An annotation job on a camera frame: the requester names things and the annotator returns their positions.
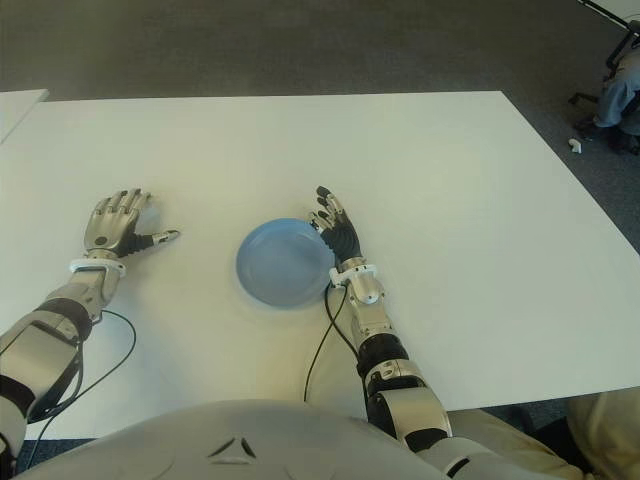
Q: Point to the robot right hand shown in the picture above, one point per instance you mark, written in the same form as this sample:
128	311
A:
342	240

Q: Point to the robot left arm silver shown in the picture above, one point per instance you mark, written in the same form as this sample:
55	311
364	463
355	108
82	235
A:
40	345

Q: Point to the beige rounded object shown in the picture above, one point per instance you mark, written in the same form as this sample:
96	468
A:
607	435

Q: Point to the small white floor object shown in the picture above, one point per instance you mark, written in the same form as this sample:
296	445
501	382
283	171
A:
575	145

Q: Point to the robot right arm silver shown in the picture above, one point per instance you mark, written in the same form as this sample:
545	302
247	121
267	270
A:
367	290

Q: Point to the white side table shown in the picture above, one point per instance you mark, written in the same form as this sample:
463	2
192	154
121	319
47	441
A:
17	110

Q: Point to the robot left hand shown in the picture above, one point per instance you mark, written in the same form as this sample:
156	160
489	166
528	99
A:
110	230

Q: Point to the white background desk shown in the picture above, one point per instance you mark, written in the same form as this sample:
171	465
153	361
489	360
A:
615	10

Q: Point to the blue plate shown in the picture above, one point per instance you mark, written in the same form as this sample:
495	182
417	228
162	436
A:
282	262

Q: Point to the robot torso grey shell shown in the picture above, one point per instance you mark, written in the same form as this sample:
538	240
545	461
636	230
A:
250	440

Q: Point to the seated person in jeans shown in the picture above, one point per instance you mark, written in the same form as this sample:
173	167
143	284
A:
617	100

